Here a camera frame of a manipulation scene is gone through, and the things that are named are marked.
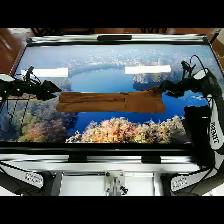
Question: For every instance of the silver frame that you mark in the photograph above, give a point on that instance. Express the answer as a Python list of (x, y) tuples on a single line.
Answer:
[(100, 166)]

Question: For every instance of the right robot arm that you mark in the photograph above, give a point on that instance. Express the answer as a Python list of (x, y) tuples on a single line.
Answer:
[(216, 133)]

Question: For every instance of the brown garment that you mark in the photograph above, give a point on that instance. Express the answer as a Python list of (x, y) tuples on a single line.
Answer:
[(100, 102)]

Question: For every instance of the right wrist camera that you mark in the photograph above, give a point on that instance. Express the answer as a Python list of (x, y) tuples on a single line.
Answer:
[(186, 66)]

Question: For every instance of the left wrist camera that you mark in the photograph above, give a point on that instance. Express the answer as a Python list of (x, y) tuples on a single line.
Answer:
[(29, 71)]

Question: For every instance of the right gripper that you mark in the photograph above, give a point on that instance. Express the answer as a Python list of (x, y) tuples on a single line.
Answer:
[(170, 86)]

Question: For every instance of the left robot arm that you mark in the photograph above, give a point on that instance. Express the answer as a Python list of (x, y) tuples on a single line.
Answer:
[(20, 87)]

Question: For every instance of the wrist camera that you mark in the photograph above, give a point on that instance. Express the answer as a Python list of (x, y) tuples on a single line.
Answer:
[(29, 71), (186, 66)]

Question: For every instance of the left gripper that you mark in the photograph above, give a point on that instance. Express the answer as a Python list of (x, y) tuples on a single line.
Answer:
[(48, 89)]

